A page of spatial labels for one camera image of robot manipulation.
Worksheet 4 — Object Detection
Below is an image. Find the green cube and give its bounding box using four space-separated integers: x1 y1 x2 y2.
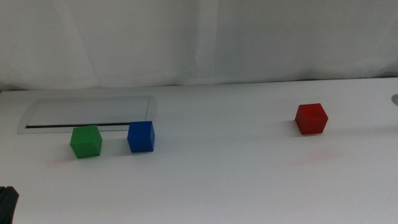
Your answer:
69 124 103 159

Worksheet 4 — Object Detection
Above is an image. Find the blue cube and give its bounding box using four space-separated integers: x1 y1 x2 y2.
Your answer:
126 121 155 154

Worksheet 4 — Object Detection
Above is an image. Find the red cube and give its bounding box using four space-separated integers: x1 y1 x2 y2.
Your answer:
294 103 329 136

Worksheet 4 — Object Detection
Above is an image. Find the white fabric curtain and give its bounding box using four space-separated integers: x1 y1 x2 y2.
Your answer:
0 0 398 91

